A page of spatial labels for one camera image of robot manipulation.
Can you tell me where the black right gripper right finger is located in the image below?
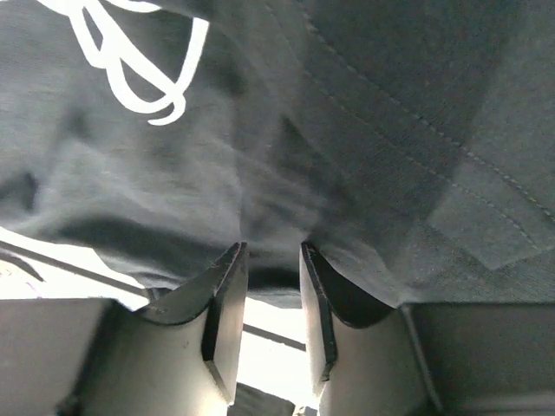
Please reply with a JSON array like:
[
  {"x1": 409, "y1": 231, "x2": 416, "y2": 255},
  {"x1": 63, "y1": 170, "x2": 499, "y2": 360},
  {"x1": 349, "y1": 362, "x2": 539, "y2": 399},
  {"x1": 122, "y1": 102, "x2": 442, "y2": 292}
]
[{"x1": 299, "y1": 243, "x2": 554, "y2": 415}]

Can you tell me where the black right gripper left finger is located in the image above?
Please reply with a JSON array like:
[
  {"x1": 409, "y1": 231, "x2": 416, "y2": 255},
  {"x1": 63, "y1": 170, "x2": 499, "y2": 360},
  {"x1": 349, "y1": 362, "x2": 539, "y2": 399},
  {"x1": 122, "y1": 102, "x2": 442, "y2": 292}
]
[{"x1": 1, "y1": 243, "x2": 248, "y2": 415}]

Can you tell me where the black t shirt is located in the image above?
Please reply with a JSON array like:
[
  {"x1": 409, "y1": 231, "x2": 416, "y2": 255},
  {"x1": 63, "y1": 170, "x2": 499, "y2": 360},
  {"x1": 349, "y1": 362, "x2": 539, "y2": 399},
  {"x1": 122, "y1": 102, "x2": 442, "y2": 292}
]
[{"x1": 1, "y1": 1, "x2": 554, "y2": 308}]

